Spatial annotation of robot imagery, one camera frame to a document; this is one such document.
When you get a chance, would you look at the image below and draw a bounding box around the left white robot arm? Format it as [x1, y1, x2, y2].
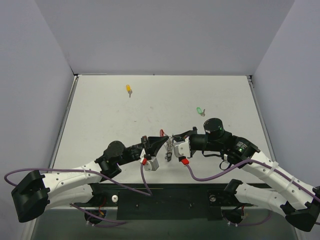
[11, 136, 169, 223]

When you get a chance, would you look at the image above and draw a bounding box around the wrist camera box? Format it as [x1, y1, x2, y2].
[173, 138, 192, 166]
[140, 149, 159, 172]

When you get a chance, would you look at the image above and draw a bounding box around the chain of metal keyrings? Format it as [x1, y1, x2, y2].
[163, 134, 176, 163]

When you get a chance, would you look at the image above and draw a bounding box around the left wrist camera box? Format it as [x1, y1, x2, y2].
[140, 149, 159, 172]

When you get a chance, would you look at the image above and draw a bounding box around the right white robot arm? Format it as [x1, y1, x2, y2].
[172, 118, 320, 232]

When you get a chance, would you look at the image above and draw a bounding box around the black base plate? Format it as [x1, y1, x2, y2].
[82, 183, 242, 221]

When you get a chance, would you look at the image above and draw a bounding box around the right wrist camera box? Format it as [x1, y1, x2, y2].
[173, 138, 192, 166]

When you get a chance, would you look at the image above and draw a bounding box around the green tagged key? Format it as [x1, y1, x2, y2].
[196, 107, 206, 117]

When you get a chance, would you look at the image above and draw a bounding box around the yellow tagged key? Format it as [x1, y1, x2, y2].
[126, 84, 133, 97]

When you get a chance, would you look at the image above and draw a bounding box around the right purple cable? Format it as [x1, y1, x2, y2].
[186, 159, 320, 228]

